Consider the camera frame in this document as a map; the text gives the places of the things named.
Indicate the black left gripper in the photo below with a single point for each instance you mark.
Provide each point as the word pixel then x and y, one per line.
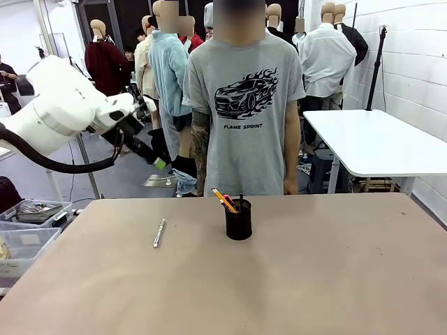
pixel 131 139

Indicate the yellow pencil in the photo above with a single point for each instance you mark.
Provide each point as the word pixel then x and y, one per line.
pixel 228 206
pixel 218 194

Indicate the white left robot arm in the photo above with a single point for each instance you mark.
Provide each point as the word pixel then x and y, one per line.
pixel 59 108

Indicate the tattooed right forearm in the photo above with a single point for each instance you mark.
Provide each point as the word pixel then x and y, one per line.
pixel 199 146

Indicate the bare left forearm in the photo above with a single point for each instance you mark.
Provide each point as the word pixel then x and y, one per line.
pixel 292 139

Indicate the black mesh pen holder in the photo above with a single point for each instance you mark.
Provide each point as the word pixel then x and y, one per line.
pixel 238 225

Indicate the person's left hand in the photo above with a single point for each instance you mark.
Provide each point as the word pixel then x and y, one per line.
pixel 290 187

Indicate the white table with grey legs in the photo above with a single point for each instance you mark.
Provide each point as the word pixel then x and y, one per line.
pixel 87 167

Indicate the pink marker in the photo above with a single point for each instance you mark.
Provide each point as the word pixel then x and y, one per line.
pixel 229 201

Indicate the mannequin in light blue fleece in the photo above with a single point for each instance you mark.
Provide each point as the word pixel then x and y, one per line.
pixel 167 76

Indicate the person in grey T-shirt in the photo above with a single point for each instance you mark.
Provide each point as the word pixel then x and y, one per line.
pixel 244 122

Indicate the mannequin in cream jacket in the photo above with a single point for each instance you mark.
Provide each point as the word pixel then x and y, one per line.
pixel 143 66

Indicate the mannequin in maroon sweater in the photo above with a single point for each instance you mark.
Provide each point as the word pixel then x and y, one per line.
pixel 104 66

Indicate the mannequin in red jacket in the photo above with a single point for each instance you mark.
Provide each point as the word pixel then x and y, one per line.
pixel 195 40

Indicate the clear plastic bin with clutter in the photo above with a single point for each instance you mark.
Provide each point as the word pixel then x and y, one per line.
pixel 35 213

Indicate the mannequin in plaid shirt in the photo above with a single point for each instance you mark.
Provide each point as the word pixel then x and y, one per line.
pixel 209 17

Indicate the clear plastic storage bin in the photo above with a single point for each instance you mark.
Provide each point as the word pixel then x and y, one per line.
pixel 24 251

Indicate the person in black clothes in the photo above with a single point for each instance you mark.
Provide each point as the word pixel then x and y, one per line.
pixel 7 83

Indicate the bare beige mannequin head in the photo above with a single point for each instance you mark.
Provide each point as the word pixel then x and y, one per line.
pixel 274 15

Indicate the mannequin in white shirt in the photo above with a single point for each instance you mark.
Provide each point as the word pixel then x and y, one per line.
pixel 328 66

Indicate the large white table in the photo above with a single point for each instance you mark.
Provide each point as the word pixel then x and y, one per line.
pixel 377 143

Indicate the wooden pallet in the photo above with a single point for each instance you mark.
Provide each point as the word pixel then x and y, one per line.
pixel 380 185

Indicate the mannequin in black jacket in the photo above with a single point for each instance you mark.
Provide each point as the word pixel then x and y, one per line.
pixel 356 40

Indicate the black tripod stand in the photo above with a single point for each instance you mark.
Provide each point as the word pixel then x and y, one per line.
pixel 377 70

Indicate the metal floor base plate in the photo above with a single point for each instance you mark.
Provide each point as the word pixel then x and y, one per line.
pixel 159 181

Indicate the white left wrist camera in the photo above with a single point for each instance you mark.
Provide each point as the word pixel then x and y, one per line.
pixel 149 103

